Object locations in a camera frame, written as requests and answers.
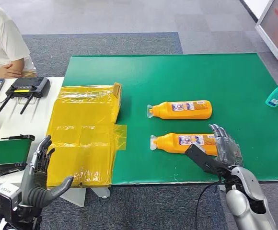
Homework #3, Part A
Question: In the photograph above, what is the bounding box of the green belt conveyor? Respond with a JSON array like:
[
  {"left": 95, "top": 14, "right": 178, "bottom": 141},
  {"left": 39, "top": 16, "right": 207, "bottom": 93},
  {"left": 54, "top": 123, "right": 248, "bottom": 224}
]
[{"left": 0, "top": 134, "right": 36, "bottom": 177}]

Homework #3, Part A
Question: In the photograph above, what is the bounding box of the white red sign board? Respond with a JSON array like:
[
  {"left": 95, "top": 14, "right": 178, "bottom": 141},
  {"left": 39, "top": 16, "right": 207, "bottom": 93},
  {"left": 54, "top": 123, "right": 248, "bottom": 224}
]
[{"left": 255, "top": 0, "right": 278, "bottom": 61}]

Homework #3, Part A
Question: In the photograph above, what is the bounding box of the black cable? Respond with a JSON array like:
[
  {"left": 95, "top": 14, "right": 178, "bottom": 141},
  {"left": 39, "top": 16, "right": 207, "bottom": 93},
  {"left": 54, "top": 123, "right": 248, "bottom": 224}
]
[{"left": 195, "top": 182, "right": 224, "bottom": 230}]

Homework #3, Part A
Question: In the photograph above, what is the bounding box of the green table mat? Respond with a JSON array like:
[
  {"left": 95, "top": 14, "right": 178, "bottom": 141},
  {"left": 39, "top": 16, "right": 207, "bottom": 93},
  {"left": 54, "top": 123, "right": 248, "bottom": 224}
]
[{"left": 62, "top": 53, "right": 278, "bottom": 186}]

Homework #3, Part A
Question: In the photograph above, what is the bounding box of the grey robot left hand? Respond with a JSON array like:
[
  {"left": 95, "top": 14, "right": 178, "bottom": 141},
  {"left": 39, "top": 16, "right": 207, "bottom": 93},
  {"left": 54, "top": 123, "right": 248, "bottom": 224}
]
[{"left": 20, "top": 135, "right": 74, "bottom": 209}]

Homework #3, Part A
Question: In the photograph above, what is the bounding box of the person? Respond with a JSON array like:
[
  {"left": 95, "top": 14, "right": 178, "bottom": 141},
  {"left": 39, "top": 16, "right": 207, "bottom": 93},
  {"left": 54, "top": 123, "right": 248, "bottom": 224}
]
[{"left": 0, "top": 0, "right": 37, "bottom": 80}]

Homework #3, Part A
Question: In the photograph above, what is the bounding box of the yellow plastic bag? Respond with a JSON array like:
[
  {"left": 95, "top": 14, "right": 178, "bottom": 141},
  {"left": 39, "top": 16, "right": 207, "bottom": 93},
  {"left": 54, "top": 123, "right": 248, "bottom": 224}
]
[{"left": 46, "top": 82, "right": 128, "bottom": 188}]

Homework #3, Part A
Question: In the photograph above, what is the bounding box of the white table base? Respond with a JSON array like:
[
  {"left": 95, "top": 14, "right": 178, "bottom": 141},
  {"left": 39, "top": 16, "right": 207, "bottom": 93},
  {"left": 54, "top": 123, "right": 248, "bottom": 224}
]
[{"left": 60, "top": 186, "right": 111, "bottom": 208}]

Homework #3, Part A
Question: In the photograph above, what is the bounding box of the black remote controller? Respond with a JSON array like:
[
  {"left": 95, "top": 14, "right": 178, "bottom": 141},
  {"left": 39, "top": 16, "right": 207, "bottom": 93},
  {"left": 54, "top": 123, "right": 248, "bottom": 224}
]
[{"left": 0, "top": 77, "right": 51, "bottom": 116}]

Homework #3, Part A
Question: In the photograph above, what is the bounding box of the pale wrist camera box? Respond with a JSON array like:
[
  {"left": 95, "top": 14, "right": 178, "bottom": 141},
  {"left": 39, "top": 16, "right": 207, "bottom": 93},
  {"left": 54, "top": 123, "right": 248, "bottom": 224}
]
[{"left": 0, "top": 182, "right": 23, "bottom": 221}]

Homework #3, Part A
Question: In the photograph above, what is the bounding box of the orange bottle with label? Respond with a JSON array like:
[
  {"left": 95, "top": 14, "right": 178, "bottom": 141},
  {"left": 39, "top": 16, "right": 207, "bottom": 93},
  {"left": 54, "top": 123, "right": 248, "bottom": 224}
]
[
  {"left": 150, "top": 133, "right": 218, "bottom": 157},
  {"left": 147, "top": 100, "right": 213, "bottom": 121}
]

